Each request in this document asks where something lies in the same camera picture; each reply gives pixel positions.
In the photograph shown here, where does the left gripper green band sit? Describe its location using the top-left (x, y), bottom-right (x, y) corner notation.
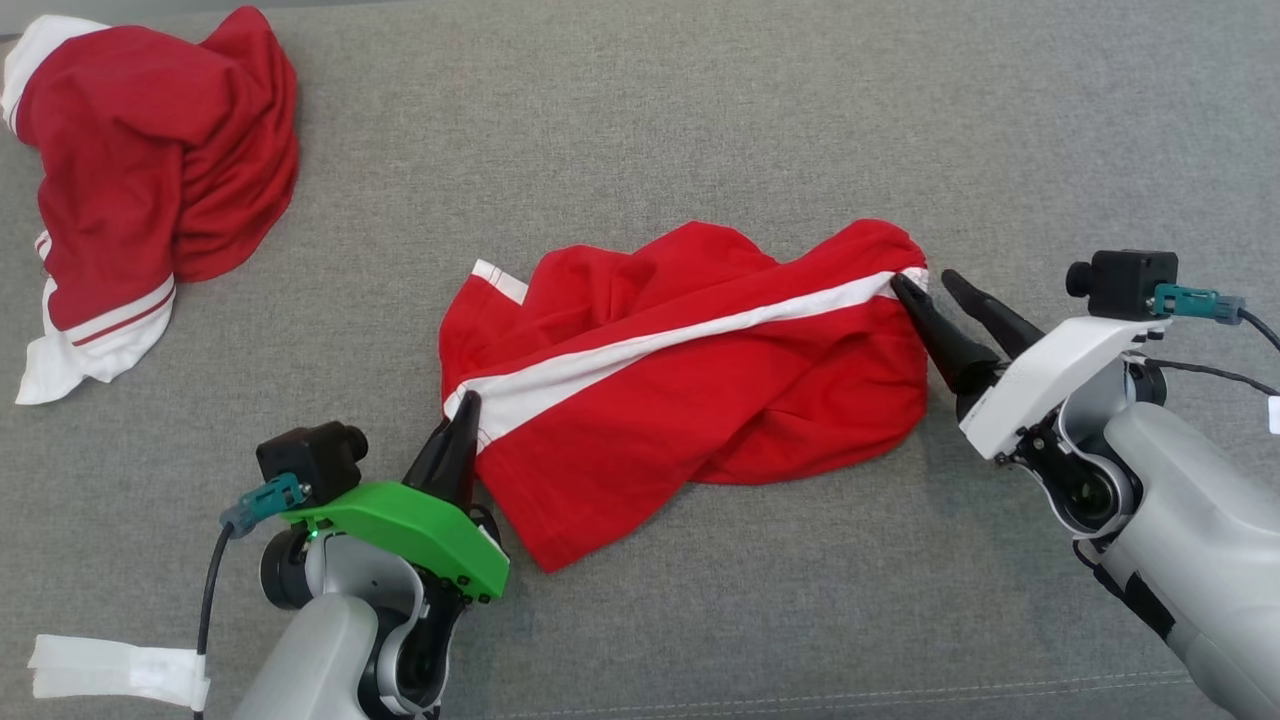
top-left (280, 390), bottom-right (512, 605)

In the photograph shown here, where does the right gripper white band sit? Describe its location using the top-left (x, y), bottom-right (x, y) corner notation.
top-left (890, 268), bottom-right (1174, 462)

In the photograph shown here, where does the red shorts white stripe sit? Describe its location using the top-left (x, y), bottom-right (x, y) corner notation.
top-left (438, 218), bottom-right (931, 573)

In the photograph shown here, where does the red white jersey shirt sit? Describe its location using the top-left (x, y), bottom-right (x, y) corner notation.
top-left (0, 5), bottom-right (301, 406)

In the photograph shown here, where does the white tape tag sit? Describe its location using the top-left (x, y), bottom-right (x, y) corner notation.
top-left (28, 633), bottom-right (212, 712)

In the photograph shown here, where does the left camera cable teal plug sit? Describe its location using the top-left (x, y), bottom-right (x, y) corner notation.
top-left (195, 473), bottom-right (307, 720)

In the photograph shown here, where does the camera cable teal plug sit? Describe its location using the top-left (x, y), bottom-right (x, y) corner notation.
top-left (195, 473), bottom-right (307, 720)
top-left (1150, 284), bottom-right (1280, 353)

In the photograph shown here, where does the right camera cable teal plug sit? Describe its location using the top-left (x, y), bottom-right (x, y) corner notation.
top-left (1150, 284), bottom-right (1280, 353)

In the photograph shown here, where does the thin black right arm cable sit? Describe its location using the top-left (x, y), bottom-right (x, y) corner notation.
top-left (1140, 357), bottom-right (1280, 398)

